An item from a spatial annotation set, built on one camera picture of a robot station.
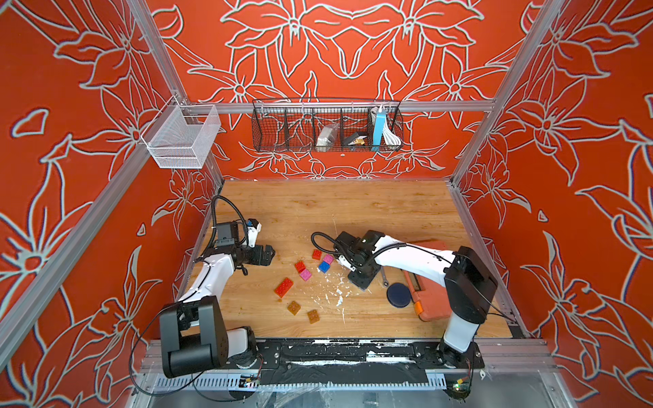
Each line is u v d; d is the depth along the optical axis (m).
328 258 0.92
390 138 0.91
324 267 0.90
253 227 0.79
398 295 0.83
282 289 0.85
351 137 0.84
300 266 0.90
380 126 0.85
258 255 0.78
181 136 0.94
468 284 0.45
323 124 0.98
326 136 0.91
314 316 0.79
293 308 0.81
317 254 0.92
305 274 0.88
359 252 0.61
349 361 0.73
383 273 0.90
